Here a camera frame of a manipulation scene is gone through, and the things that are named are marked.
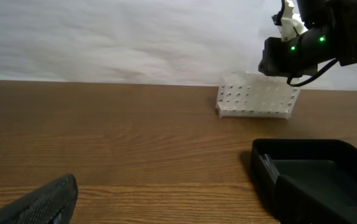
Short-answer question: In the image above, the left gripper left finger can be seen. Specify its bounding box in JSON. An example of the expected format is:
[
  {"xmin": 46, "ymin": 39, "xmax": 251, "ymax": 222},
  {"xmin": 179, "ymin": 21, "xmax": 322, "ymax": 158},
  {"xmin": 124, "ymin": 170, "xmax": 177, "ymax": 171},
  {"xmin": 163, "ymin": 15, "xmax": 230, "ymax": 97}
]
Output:
[{"xmin": 0, "ymin": 174, "xmax": 79, "ymax": 224}]

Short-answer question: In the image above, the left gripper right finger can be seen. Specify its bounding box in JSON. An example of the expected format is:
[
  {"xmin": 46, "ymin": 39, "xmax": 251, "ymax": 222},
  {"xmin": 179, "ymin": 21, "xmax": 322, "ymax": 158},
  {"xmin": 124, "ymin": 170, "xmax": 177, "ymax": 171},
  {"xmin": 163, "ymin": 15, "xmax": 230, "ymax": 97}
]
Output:
[{"xmin": 274, "ymin": 174, "xmax": 357, "ymax": 224}]

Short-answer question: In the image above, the white test tube rack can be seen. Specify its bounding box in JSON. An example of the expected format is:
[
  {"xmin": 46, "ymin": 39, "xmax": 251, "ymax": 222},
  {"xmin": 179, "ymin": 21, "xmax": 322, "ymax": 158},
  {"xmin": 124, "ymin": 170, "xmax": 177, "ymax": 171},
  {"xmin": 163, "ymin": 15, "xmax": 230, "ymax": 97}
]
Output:
[{"xmin": 215, "ymin": 72, "xmax": 302, "ymax": 120}]

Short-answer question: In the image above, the black tray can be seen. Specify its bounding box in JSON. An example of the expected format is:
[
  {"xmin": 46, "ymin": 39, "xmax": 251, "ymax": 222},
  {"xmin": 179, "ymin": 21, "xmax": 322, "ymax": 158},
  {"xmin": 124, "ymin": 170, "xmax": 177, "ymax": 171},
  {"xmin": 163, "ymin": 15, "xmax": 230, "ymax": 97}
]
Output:
[{"xmin": 250, "ymin": 138, "xmax": 357, "ymax": 224}]

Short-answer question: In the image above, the black cable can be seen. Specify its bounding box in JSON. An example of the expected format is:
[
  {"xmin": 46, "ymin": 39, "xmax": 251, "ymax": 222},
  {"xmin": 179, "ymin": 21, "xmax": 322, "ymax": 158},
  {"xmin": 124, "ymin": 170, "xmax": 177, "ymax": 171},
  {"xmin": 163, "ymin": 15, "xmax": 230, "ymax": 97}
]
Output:
[{"xmin": 286, "ymin": 58, "xmax": 341, "ymax": 88}]

